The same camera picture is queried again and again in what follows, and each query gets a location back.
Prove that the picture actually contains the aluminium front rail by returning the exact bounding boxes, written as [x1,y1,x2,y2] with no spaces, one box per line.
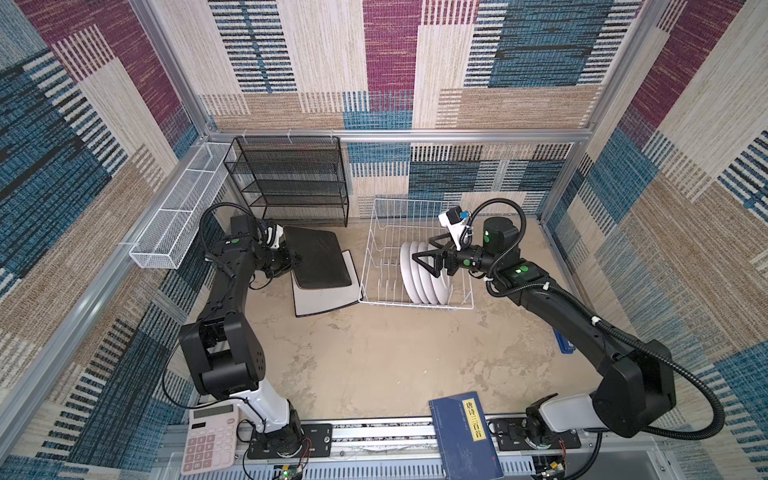
[149,416,680,479]

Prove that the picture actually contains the black square plate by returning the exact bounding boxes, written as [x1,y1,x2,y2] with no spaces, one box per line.
[284,226,352,290]

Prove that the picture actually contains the blue book yellow label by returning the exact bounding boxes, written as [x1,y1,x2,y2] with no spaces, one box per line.
[429,391,504,480]

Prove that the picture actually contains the blue flat box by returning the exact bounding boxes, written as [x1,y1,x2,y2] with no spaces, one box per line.
[553,330,577,354]

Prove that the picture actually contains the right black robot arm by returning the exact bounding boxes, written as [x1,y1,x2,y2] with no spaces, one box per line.
[412,211,726,441]

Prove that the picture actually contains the black mesh shelf rack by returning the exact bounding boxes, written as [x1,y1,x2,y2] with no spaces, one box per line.
[224,136,350,226]

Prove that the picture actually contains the wrist white camera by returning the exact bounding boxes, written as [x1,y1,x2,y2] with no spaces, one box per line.
[264,222,284,250]
[438,206,471,251]

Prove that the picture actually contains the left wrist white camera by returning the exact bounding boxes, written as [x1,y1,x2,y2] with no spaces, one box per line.
[264,222,284,250]

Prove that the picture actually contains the white wire wall basket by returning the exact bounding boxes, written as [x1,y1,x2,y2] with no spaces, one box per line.
[130,143,229,270]

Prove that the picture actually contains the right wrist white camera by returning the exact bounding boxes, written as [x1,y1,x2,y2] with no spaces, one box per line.
[438,206,471,251]

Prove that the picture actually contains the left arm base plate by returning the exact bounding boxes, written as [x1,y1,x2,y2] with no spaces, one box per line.
[245,423,333,460]

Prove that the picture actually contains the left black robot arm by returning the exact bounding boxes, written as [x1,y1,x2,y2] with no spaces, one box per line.
[179,214,304,456]

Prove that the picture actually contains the pink calculator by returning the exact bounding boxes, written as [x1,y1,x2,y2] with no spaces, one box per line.
[181,401,239,477]

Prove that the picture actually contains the white round plate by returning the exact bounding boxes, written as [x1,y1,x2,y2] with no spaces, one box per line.
[408,241,430,305]
[417,242,439,305]
[399,242,421,304]
[428,268,451,305]

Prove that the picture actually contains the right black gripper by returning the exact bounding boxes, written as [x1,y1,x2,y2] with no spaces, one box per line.
[412,232,498,279]

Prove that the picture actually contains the white square plate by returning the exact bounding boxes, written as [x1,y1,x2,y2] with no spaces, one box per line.
[291,250,361,313]
[295,301,359,318]

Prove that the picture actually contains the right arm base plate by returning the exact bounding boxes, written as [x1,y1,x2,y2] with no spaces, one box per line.
[486,416,582,452]

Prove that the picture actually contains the white wire dish rack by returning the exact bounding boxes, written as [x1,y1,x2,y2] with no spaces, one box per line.
[360,198,474,310]

